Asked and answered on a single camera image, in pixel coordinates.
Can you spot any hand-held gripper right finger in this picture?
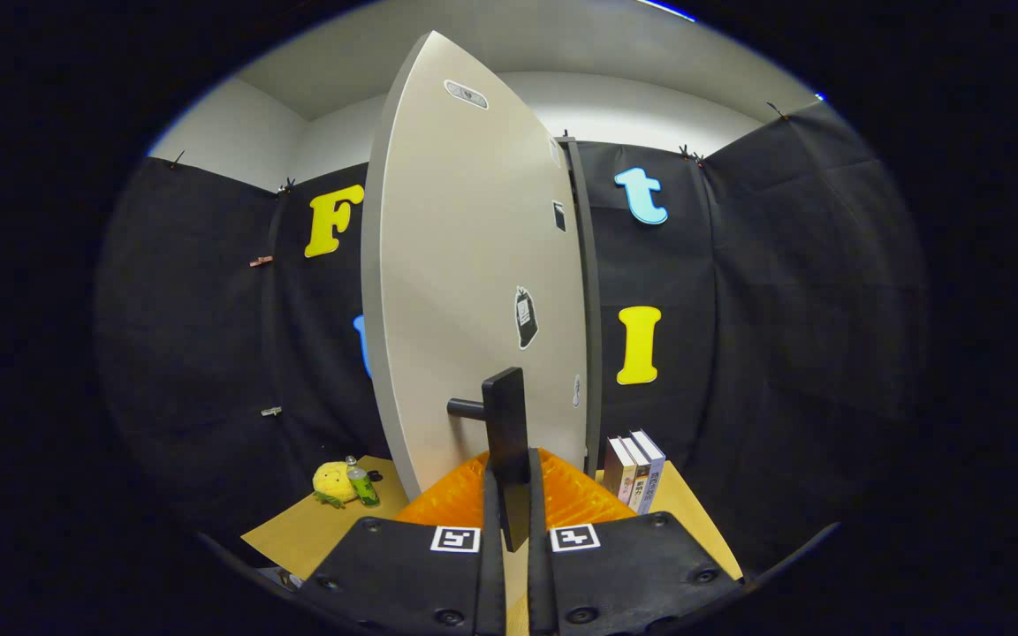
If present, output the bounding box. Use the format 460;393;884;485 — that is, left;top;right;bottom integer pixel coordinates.
527;446;744;636

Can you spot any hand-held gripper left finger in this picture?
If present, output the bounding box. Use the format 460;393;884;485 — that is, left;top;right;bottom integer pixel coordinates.
297;450;507;636

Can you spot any white spine book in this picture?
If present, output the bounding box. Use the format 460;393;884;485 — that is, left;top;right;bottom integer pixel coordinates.
622;435;653;511

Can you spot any green label bottle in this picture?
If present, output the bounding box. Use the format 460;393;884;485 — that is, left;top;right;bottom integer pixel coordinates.
346;456;381;508

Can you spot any yellow pineapple plush toy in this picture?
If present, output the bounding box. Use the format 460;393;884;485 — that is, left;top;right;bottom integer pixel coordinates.
312;461;360;510

